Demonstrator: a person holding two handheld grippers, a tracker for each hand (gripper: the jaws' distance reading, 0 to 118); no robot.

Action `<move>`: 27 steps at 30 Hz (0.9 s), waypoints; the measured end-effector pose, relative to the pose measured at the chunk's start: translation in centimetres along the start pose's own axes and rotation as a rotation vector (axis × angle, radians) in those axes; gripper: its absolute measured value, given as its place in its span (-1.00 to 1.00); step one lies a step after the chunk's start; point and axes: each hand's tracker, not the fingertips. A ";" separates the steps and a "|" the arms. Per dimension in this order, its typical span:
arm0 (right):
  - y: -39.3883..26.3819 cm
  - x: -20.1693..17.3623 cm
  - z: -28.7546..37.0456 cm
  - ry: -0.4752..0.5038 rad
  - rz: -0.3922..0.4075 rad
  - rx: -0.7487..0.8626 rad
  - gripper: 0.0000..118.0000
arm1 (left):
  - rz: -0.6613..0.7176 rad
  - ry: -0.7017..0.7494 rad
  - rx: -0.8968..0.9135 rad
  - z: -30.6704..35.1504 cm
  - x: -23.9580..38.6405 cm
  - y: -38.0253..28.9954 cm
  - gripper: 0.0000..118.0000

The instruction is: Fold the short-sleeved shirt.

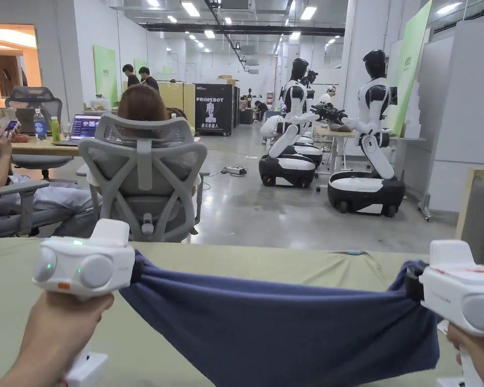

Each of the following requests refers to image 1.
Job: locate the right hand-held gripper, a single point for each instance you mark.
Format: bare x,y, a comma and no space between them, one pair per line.
460,290

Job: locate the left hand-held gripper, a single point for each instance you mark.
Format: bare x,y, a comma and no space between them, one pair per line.
84,266

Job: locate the dark blue shirt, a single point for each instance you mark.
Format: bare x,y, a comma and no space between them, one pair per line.
274,322

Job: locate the person's left forearm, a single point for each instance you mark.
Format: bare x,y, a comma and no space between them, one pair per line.
32,363

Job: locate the person's left hand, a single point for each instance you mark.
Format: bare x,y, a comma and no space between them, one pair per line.
64,322

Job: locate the bed with pale green sheet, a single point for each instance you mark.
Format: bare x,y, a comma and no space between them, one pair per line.
8,306

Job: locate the small pale teal object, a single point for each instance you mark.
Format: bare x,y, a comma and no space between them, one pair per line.
355,252

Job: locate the wooden desk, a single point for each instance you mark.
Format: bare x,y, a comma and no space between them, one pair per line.
32,146

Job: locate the white power strip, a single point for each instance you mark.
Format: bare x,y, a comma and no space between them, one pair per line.
234,170

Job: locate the green display board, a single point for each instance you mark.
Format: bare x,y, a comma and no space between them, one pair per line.
413,60
105,74

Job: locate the black printed crate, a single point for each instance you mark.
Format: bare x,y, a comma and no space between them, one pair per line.
213,109

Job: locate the white black humanoid robot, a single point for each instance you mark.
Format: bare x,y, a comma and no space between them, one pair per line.
311,147
294,96
373,96

